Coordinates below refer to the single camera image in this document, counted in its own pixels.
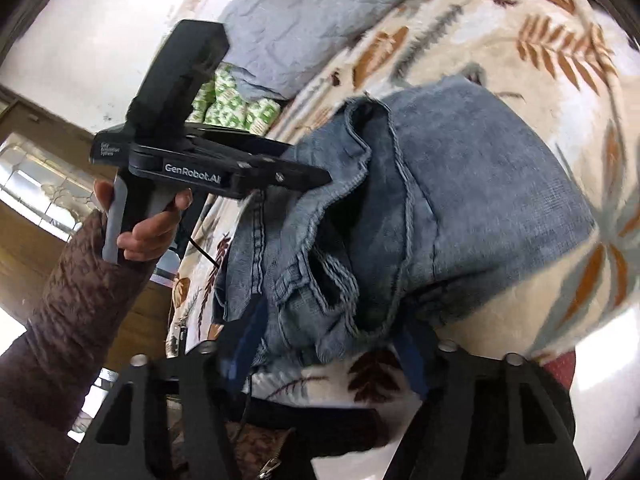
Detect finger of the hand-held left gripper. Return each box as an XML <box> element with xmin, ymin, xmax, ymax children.
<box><xmin>191</xmin><ymin>129</ymin><xmax>297</xmax><ymax>159</ymax></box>
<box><xmin>226</xmin><ymin>156</ymin><xmax>332</xmax><ymax>196</ymax></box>

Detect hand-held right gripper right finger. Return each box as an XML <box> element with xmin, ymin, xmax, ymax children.
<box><xmin>385</xmin><ymin>324</ymin><xmax>586</xmax><ymax>480</ymax></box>

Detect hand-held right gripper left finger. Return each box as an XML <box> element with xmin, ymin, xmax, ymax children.
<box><xmin>65</xmin><ymin>300</ymin><xmax>267</xmax><ymax>480</ymax></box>

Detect blue denim pants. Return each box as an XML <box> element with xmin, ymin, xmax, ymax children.
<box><xmin>215</xmin><ymin>76</ymin><xmax>598</xmax><ymax>377</ymax></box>

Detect person's left forearm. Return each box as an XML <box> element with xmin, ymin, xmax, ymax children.
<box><xmin>0</xmin><ymin>209</ymin><xmax>157</xmax><ymax>480</ymax></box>

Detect person's left hand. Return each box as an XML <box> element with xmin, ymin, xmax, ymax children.
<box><xmin>94</xmin><ymin>180</ymin><xmax>194</xmax><ymax>264</ymax></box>

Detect green patterned pillow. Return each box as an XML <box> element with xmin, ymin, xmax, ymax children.
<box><xmin>187</xmin><ymin>62</ymin><xmax>281</xmax><ymax>137</ymax></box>

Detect dark patterned cloth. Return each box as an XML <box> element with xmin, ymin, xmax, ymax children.
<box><xmin>165</xmin><ymin>417</ymin><xmax>303</xmax><ymax>480</ymax></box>

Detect grey fleece blanket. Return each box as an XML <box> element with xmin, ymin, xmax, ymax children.
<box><xmin>217</xmin><ymin>0</ymin><xmax>453</xmax><ymax>102</ymax></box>

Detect beige leaf print blanket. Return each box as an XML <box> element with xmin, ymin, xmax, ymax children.
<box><xmin>165</xmin><ymin>0</ymin><xmax>640</xmax><ymax>411</ymax></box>

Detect black cable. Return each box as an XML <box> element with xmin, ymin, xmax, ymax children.
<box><xmin>177</xmin><ymin>205</ymin><xmax>222</xmax><ymax>267</ymax></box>

